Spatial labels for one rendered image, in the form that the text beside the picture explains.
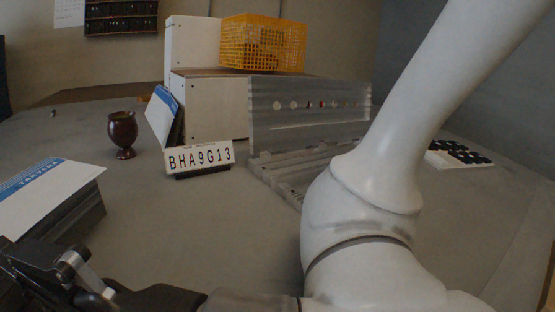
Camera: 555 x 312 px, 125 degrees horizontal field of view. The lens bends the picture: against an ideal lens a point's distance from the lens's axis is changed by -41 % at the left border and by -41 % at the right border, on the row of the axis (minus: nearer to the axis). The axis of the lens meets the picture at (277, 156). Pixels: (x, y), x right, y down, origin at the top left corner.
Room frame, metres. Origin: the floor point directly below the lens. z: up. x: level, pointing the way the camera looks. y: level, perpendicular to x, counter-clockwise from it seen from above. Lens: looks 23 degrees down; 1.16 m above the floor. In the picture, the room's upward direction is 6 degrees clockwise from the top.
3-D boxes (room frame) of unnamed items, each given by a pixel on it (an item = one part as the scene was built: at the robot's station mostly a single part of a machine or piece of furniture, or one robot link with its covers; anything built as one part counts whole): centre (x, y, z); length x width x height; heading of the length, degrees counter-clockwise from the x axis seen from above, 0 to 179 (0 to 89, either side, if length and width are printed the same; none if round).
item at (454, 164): (0.80, -0.67, 0.90); 0.40 x 0.27 x 0.01; 105
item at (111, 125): (0.50, 0.39, 0.96); 0.09 x 0.09 x 0.11
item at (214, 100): (0.97, 0.07, 1.09); 0.75 x 0.40 x 0.38; 126
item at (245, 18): (0.86, 0.09, 1.19); 0.23 x 0.20 x 0.17; 126
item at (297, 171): (0.57, -0.17, 0.92); 0.44 x 0.21 x 0.04; 126
